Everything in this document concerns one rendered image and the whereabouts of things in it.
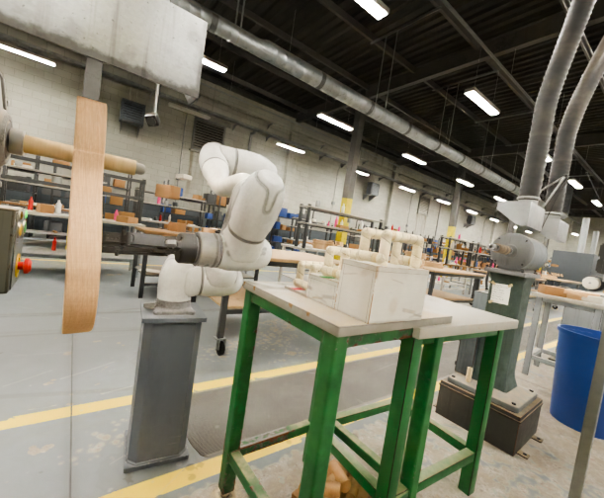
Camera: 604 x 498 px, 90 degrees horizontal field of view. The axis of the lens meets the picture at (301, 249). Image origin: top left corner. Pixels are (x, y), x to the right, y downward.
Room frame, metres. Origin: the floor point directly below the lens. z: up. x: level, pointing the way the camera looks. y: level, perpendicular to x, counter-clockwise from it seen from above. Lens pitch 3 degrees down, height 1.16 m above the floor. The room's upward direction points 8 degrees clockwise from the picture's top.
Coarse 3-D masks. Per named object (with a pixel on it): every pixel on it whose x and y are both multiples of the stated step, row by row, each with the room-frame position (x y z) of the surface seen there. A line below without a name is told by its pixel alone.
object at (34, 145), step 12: (24, 144) 0.55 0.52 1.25; (36, 144) 0.56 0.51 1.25; (48, 144) 0.57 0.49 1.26; (60, 144) 0.58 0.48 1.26; (48, 156) 0.58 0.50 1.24; (60, 156) 0.58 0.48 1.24; (72, 156) 0.59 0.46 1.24; (108, 156) 0.63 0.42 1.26; (108, 168) 0.63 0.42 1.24; (120, 168) 0.64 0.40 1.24; (132, 168) 0.65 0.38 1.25
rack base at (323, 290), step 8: (312, 280) 1.09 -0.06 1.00; (320, 280) 1.06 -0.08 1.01; (328, 280) 1.03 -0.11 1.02; (336, 280) 1.03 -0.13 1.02; (312, 288) 1.09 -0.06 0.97; (320, 288) 1.05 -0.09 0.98; (328, 288) 1.02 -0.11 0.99; (336, 288) 0.99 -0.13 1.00; (312, 296) 1.08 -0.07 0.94; (320, 296) 1.05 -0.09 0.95; (328, 296) 1.02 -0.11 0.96; (328, 304) 1.01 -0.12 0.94
